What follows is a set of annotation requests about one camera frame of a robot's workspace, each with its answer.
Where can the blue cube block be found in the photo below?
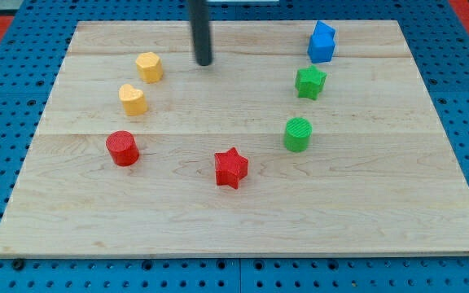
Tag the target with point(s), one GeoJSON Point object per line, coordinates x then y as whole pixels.
{"type": "Point", "coordinates": [321, 48]}

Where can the red cylinder block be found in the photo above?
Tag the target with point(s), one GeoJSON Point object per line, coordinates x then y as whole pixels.
{"type": "Point", "coordinates": [122, 148]}

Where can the blue triangle block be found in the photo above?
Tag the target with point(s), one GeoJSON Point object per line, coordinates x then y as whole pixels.
{"type": "Point", "coordinates": [321, 28]}

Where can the yellow hexagon block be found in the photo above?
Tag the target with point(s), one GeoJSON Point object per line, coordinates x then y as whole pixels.
{"type": "Point", "coordinates": [149, 67]}

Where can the green star block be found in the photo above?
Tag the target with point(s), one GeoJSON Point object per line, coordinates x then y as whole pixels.
{"type": "Point", "coordinates": [309, 82]}

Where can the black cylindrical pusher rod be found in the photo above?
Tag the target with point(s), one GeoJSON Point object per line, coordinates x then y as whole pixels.
{"type": "Point", "coordinates": [200, 31]}

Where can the light wooden board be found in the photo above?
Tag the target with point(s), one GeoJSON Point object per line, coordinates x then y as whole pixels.
{"type": "Point", "coordinates": [378, 179]}

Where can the red star block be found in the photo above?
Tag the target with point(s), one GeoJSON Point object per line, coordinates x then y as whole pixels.
{"type": "Point", "coordinates": [230, 168]}

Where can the green cylinder block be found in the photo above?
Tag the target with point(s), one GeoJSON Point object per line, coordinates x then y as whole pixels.
{"type": "Point", "coordinates": [297, 134]}

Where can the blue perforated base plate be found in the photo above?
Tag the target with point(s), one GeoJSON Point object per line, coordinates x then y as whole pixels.
{"type": "Point", "coordinates": [30, 57]}

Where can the yellow heart block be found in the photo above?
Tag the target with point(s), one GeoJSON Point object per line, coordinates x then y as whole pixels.
{"type": "Point", "coordinates": [133, 100]}

